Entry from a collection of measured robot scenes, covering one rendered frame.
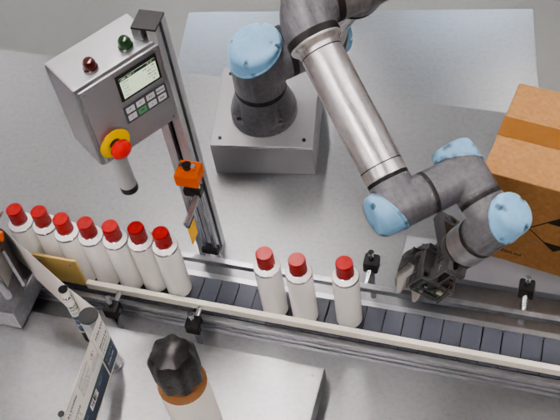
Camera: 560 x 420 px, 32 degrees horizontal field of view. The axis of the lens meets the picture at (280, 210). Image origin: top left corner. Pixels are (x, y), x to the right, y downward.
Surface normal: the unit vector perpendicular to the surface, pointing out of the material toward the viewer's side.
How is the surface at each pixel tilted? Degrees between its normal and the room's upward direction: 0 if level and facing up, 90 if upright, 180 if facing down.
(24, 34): 0
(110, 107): 90
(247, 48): 9
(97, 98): 90
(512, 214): 33
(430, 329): 0
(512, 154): 0
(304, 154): 90
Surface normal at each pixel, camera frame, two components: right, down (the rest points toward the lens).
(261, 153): -0.11, 0.80
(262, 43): -0.20, -0.49
